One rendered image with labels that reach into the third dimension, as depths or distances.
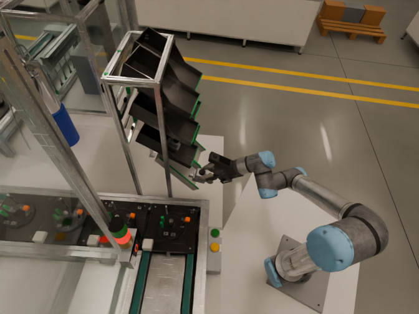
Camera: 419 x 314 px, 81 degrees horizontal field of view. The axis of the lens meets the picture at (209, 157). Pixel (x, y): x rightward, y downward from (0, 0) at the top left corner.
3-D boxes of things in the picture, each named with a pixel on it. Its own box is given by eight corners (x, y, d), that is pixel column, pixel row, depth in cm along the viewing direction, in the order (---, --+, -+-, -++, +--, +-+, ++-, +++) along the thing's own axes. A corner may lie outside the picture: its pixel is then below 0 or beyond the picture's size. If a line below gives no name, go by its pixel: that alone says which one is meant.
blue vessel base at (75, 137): (83, 133, 171) (68, 101, 150) (74, 149, 161) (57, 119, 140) (60, 131, 171) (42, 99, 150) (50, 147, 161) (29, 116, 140)
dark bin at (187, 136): (197, 126, 113) (204, 116, 107) (189, 146, 105) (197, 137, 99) (141, 95, 106) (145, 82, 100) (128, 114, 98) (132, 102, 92)
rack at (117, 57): (181, 155, 164) (176, 33, 102) (174, 204, 141) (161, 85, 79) (149, 152, 163) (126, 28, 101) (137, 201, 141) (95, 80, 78)
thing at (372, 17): (371, 26, 532) (382, 5, 501) (382, 43, 482) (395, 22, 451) (315, 19, 537) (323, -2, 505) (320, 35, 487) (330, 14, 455)
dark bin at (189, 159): (196, 149, 125) (202, 141, 120) (189, 169, 117) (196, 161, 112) (146, 122, 118) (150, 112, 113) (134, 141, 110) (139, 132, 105)
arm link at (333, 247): (298, 278, 108) (390, 252, 63) (269, 291, 104) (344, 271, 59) (285, 251, 114) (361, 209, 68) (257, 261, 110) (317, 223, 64)
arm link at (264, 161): (272, 170, 98) (267, 149, 98) (247, 176, 103) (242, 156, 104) (277, 168, 104) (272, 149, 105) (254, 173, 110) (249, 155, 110)
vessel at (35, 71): (66, 102, 149) (36, 40, 120) (56, 118, 141) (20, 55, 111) (43, 100, 149) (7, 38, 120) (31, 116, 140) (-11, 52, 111)
